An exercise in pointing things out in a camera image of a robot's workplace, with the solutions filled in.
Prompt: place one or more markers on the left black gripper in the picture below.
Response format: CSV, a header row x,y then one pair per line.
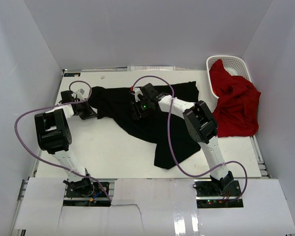
x,y
90,113

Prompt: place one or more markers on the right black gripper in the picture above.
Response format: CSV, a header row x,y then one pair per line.
x,y
135,107

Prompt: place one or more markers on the black t shirt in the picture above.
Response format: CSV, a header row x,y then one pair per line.
x,y
115,103

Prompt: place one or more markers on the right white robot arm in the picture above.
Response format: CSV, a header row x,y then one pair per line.
x,y
200,123

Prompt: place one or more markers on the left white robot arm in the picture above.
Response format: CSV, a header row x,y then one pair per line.
x,y
54,137

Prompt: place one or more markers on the small label sticker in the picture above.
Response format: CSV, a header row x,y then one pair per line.
x,y
75,74

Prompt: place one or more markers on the red t shirt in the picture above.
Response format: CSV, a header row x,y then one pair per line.
x,y
237,104

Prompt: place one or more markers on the white plastic basket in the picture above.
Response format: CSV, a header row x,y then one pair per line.
x,y
235,66

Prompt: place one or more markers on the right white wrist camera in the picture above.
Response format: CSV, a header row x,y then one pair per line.
x,y
136,91

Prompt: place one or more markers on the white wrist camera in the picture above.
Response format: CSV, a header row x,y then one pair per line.
x,y
136,91
80,94

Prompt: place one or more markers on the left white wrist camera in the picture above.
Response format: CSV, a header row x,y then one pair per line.
x,y
80,94

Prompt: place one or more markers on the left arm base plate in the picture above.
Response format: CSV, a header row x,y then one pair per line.
x,y
87,196

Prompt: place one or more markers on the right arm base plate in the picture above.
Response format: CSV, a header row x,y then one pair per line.
x,y
207,196

